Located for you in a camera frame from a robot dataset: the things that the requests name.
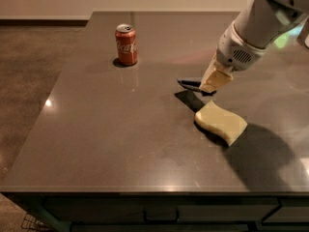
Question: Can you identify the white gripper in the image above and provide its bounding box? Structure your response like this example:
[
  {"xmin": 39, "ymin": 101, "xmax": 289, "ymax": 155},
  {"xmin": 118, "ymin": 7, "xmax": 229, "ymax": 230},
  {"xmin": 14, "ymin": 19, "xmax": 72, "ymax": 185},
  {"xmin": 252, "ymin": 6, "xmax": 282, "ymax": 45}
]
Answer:
[{"xmin": 199, "ymin": 21, "xmax": 267, "ymax": 93}]

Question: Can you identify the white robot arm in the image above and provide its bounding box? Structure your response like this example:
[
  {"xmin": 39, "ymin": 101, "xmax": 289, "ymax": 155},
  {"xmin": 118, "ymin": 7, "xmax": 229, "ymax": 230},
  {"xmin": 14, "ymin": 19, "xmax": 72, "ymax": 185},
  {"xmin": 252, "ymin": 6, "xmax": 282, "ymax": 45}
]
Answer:
[{"xmin": 199, "ymin": 0, "xmax": 309, "ymax": 93}]

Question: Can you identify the yellow sponge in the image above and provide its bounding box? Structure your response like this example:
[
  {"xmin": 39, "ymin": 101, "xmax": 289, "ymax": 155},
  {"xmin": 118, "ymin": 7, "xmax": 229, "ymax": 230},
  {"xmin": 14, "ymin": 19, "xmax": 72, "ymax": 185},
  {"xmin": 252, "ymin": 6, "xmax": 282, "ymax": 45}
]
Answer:
[{"xmin": 194, "ymin": 101, "xmax": 247, "ymax": 146}]

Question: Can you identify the red Coca-Cola can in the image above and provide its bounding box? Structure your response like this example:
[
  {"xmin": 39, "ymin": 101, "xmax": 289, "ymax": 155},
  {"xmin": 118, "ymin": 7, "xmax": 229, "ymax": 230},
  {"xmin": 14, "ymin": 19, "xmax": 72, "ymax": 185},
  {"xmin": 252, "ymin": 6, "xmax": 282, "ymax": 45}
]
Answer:
[{"xmin": 115, "ymin": 23, "xmax": 137, "ymax": 66}]

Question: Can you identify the dark cabinet drawer front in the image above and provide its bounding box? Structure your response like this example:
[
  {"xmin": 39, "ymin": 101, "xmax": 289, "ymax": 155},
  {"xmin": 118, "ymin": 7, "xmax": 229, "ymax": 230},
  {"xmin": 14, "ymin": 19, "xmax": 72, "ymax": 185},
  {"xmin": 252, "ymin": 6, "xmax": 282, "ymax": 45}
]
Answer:
[{"xmin": 43, "ymin": 197, "xmax": 278, "ymax": 224}]

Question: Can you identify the wire basket on floor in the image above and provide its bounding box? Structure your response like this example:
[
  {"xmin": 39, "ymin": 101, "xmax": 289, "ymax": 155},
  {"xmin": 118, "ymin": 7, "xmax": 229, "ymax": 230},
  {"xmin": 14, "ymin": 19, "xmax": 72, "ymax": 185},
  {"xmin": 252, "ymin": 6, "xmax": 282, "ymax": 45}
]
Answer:
[{"xmin": 21, "ymin": 214, "xmax": 53, "ymax": 232}]

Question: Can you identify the blue rxbar blueberry packet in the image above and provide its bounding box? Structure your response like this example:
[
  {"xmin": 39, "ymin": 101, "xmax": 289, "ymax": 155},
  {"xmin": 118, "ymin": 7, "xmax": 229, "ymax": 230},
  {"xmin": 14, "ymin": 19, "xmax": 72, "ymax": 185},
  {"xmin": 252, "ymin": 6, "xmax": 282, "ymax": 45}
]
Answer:
[{"xmin": 177, "ymin": 79, "xmax": 215, "ymax": 97}]

